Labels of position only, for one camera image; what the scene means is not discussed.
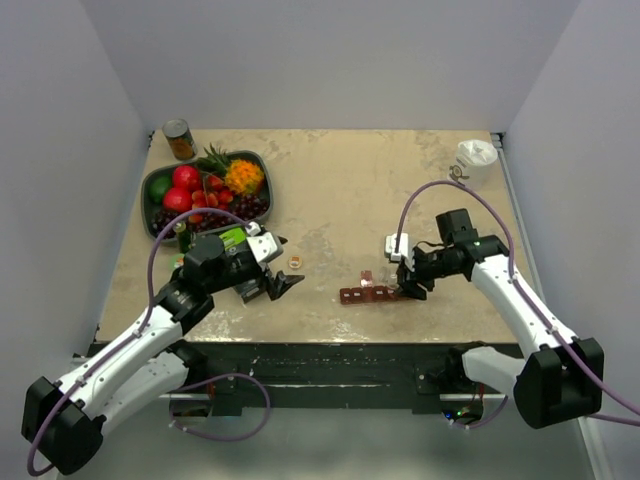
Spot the clear gold bottle lid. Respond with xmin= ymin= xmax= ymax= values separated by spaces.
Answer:
xmin=287 ymin=255 xmax=302 ymax=270

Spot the red weekly pill organizer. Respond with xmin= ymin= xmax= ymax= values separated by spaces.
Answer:
xmin=338 ymin=269 xmax=400 ymax=306

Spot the small pill bottle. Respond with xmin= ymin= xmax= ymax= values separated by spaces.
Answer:
xmin=380 ymin=267 xmax=399 ymax=290

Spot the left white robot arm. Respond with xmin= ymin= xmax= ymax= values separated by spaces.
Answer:
xmin=21 ymin=223 xmax=303 ymax=477

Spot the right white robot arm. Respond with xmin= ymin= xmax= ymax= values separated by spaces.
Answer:
xmin=384 ymin=209 xmax=604 ymax=429

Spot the razor package box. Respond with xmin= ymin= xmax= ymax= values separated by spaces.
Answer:
xmin=212 ymin=224 xmax=266 ymax=304

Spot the dark grape bunch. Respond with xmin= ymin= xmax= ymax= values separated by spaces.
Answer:
xmin=143 ymin=195 xmax=270 ymax=238

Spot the green cap bottle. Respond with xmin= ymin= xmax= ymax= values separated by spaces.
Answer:
xmin=170 ymin=253 xmax=184 ymax=270

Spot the grey fruit tray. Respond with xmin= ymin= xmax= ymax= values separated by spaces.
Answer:
xmin=141 ymin=147 xmax=273 ymax=238

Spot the green glass bottle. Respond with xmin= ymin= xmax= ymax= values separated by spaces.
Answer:
xmin=173 ymin=221 xmax=195 ymax=254

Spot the orange spiky fruit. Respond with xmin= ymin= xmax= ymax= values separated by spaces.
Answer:
xmin=224 ymin=159 xmax=265 ymax=196

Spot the strawberries pile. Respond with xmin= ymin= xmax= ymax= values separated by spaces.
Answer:
xmin=191 ymin=174 xmax=234 ymax=210

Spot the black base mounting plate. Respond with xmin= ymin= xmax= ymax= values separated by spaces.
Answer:
xmin=87 ymin=341 xmax=524 ymax=417

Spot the red apple lower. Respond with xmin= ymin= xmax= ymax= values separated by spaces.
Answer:
xmin=162 ymin=187 xmax=193 ymax=213

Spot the red apple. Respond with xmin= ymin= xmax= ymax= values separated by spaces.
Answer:
xmin=172 ymin=165 xmax=202 ymax=192
xmin=162 ymin=187 xmax=193 ymax=213

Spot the red apple upper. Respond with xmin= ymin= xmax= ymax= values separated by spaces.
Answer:
xmin=172 ymin=165 xmax=202 ymax=192

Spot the white paper cup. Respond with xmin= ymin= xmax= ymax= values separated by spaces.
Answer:
xmin=448 ymin=139 xmax=498 ymax=191

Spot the green lime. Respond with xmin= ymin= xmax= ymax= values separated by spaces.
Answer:
xmin=147 ymin=176 xmax=173 ymax=204

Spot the tin can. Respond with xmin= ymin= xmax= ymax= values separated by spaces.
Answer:
xmin=162 ymin=119 xmax=197 ymax=161

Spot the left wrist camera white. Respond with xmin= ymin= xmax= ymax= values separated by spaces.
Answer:
xmin=245 ymin=221 xmax=284 ymax=268

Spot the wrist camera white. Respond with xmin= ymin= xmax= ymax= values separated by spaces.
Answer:
xmin=384 ymin=232 xmax=414 ymax=269
xmin=245 ymin=221 xmax=284 ymax=268

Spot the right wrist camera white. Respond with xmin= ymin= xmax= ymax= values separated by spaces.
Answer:
xmin=384 ymin=232 xmax=414 ymax=269

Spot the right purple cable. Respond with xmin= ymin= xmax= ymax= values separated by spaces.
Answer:
xmin=394 ymin=179 xmax=640 ymax=431

